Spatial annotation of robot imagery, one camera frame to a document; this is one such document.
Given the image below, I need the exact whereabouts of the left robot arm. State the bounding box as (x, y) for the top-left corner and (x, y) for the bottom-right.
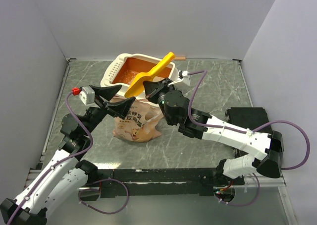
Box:
(0, 85), (136, 225)

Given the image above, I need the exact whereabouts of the yellow litter scoop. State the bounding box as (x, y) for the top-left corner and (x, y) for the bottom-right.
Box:
(124, 52), (175, 98)

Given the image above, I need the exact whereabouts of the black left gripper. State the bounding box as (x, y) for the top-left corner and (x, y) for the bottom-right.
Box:
(82, 85), (135, 136)

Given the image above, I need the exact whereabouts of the orange tape piece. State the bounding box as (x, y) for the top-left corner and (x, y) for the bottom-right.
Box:
(175, 56), (186, 60)

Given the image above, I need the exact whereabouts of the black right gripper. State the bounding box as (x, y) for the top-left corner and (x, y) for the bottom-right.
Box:
(143, 78), (178, 126)

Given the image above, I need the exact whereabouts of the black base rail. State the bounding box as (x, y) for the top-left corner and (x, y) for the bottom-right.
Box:
(80, 168), (244, 198)

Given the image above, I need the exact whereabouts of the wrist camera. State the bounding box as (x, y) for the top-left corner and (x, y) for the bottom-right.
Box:
(71, 86), (95, 106)
(177, 70), (191, 86)

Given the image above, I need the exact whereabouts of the pink cat litter bag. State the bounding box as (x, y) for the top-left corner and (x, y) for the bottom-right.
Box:
(113, 100), (163, 142)

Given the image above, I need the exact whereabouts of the black case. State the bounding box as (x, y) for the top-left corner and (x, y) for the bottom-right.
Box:
(226, 107), (270, 156)

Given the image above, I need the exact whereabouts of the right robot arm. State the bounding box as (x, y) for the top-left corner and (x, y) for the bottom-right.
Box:
(143, 78), (284, 185)

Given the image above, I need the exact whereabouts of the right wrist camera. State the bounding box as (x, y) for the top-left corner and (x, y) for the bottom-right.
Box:
(177, 70), (191, 86)

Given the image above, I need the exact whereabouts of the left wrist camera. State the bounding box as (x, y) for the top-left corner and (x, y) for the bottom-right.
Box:
(71, 86), (95, 106)

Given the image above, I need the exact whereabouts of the white orange litter box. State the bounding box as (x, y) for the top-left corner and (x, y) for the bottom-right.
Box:
(100, 53), (179, 98)

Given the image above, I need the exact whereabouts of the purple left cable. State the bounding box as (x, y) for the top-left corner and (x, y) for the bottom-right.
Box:
(6, 91), (130, 225)

